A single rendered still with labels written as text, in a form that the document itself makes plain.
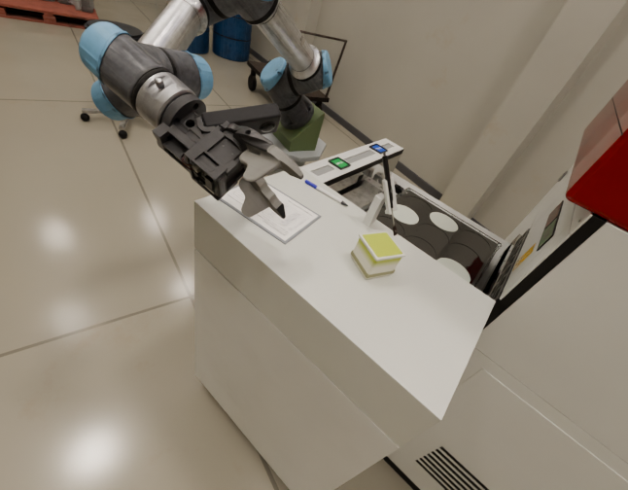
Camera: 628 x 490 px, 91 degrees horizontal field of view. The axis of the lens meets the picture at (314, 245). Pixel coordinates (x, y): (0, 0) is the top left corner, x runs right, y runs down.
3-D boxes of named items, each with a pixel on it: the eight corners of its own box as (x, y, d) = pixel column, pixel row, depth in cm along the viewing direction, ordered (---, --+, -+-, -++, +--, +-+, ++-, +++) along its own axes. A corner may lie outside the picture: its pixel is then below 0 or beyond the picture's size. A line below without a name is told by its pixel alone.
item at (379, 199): (386, 229, 79) (410, 187, 70) (379, 235, 76) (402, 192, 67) (367, 217, 81) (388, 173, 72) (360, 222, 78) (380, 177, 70)
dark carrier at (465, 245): (497, 245, 101) (498, 244, 101) (466, 298, 78) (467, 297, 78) (409, 192, 113) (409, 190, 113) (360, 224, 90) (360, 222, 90)
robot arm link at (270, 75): (275, 89, 126) (258, 60, 115) (305, 81, 121) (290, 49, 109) (271, 112, 121) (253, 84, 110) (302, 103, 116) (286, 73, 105)
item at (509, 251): (505, 256, 107) (524, 235, 101) (468, 329, 77) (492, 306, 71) (500, 253, 108) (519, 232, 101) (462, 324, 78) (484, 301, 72)
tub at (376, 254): (392, 276, 67) (406, 255, 62) (364, 281, 63) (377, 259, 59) (375, 252, 71) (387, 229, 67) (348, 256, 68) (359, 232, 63)
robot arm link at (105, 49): (132, 22, 45) (76, 8, 38) (189, 72, 46) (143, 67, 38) (120, 72, 50) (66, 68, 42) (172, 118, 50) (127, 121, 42)
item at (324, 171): (390, 177, 135) (404, 148, 125) (309, 220, 98) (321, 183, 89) (372, 167, 138) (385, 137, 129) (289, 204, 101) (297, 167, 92)
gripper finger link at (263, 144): (273, 171, 40) (233, 157, 45) (282, 163, 41) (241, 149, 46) (260, 141, 37) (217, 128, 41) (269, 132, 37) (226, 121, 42)
